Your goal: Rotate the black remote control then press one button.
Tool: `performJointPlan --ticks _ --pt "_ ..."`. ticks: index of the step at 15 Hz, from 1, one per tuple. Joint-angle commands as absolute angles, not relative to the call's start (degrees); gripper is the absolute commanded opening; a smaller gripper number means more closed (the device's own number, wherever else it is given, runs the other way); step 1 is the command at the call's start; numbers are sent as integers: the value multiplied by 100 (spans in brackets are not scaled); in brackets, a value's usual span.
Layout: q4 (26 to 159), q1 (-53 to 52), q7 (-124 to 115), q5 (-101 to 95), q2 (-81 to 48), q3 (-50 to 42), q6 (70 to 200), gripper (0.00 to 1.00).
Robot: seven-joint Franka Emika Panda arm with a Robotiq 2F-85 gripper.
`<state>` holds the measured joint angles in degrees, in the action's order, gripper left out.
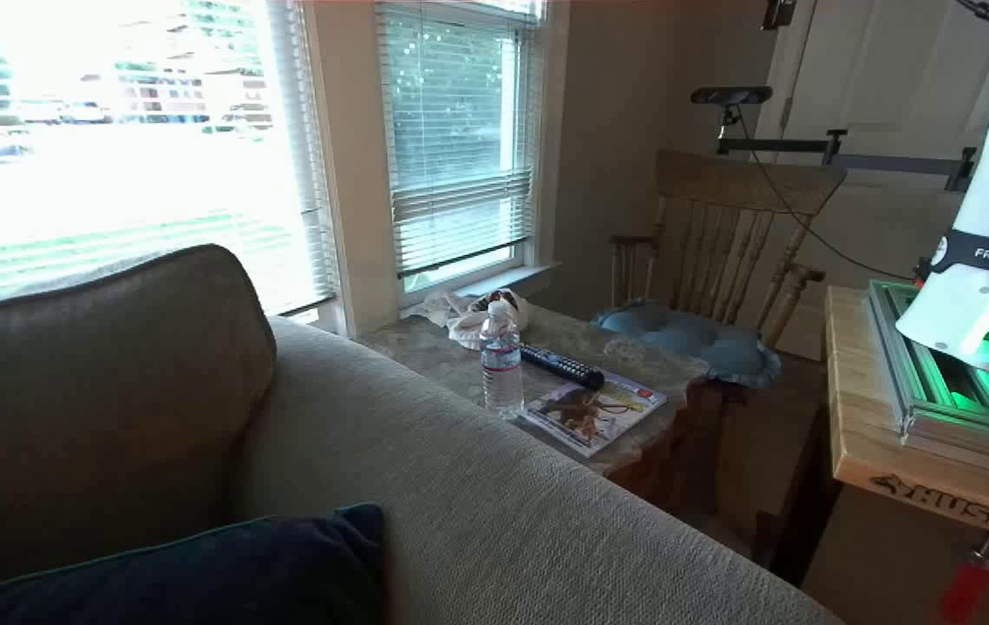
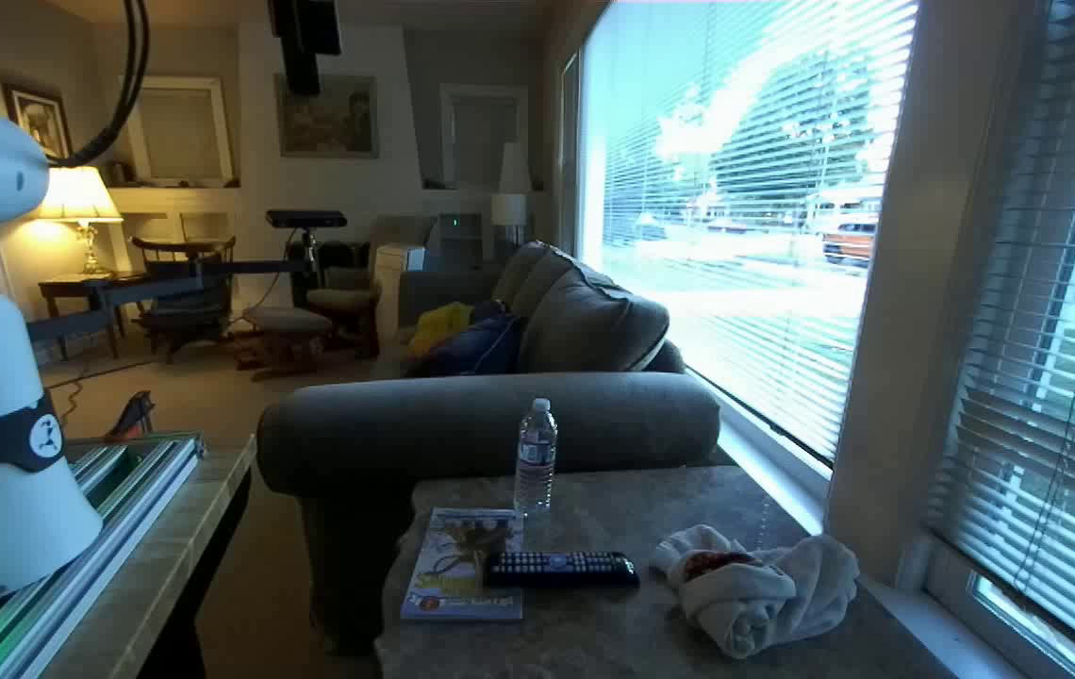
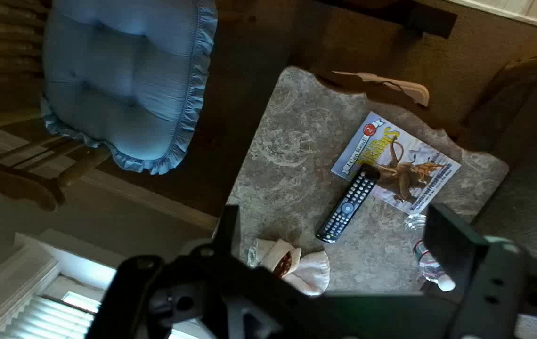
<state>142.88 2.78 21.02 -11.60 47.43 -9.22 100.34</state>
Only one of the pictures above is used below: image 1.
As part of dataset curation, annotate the wide white window blind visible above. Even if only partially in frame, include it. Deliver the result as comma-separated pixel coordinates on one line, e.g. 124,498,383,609
0,0,340,320

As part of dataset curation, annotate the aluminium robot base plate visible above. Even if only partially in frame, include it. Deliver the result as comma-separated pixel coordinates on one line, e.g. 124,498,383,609
866,274,989,449

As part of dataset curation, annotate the navy blue cushion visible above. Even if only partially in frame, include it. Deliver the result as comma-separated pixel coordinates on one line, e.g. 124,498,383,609
0,498,389,625

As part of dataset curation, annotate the black remote control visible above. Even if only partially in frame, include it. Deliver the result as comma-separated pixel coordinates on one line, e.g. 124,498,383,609
521,343,608,391

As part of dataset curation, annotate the clear plastic water bottle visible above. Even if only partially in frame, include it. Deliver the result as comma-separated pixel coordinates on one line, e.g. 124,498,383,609
474,293,527,423

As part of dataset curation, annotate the red clamp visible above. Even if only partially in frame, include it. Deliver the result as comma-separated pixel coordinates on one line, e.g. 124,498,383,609
936,535,989,625

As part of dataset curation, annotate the grey fabric sofa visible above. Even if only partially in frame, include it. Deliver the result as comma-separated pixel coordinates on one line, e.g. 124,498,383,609
0,240,843,625

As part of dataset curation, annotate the wooden rocking chair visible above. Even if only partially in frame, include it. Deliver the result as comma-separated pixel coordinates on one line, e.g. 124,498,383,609
608,148,866,384

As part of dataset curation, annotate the black stereo camera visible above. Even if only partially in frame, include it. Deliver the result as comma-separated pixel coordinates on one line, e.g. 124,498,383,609
689,84,774,112

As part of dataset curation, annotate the blue seat cushion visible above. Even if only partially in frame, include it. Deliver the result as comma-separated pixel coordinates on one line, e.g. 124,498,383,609
590,302,783,391

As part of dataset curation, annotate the wooden workbench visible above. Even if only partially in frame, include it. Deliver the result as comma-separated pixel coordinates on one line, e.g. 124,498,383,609
824,284,989,548

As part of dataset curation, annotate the dinosaur children's book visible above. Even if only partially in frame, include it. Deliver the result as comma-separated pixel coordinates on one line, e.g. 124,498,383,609
518,365,669,462

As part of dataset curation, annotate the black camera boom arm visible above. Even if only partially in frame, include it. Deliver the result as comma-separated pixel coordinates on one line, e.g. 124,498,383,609
711,121,977,195

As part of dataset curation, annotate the narrow white window blind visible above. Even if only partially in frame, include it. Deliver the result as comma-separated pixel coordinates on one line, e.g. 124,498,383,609
376,0,544,291

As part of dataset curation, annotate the black cable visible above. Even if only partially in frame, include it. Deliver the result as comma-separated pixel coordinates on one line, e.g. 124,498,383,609
744,143,922,286

